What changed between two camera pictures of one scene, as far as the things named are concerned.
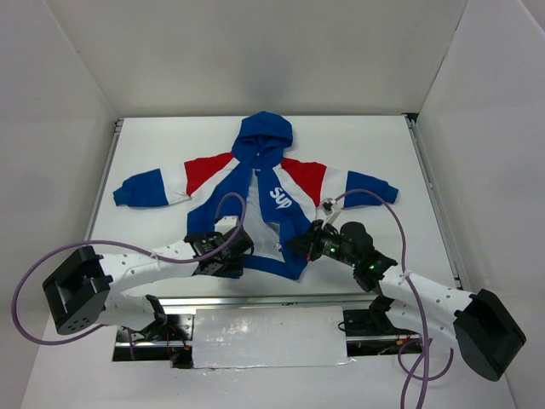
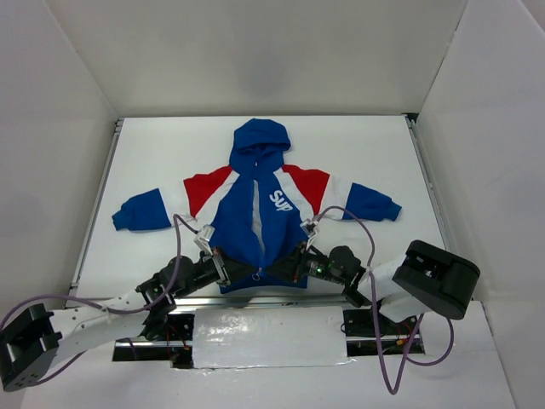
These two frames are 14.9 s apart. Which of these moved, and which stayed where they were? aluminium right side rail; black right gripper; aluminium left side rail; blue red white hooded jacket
Moved: black right gripper; blue red white hooded jacket
Stayed: aluminium right side rail; aluminium left side rail
